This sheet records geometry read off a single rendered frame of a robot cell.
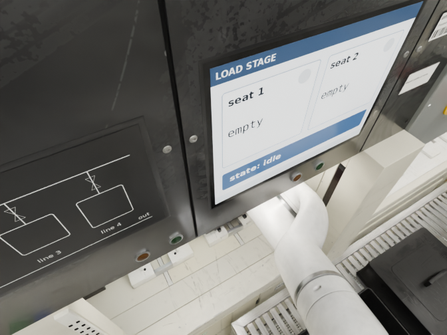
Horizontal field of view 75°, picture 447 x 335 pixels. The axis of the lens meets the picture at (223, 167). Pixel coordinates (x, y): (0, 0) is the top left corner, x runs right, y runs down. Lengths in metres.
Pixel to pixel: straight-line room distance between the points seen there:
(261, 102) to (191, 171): 0.11
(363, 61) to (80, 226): 0.37
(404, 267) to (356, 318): 0.76
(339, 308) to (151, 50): 0.38
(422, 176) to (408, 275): 0.46
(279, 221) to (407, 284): 0.60
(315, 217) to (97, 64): 0.49
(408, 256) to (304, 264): 0.73
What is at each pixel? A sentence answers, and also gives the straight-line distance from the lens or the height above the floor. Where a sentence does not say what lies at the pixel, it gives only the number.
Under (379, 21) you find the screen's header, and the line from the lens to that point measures 0.40.
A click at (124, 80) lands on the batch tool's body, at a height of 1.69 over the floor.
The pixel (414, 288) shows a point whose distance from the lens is 1.17.
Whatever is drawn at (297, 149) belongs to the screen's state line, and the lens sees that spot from 0.44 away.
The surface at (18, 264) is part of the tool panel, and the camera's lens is 0.36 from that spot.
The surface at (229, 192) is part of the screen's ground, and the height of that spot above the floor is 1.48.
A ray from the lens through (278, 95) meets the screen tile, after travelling 0.33.
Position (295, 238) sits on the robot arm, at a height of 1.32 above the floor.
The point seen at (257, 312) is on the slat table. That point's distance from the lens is 1.09.
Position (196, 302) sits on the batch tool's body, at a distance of 0.98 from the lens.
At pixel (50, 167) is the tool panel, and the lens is 0.27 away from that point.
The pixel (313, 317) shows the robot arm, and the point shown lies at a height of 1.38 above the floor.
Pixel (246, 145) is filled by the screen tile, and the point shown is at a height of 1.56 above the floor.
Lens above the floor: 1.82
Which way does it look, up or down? 50 degrees down
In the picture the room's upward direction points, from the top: straight up
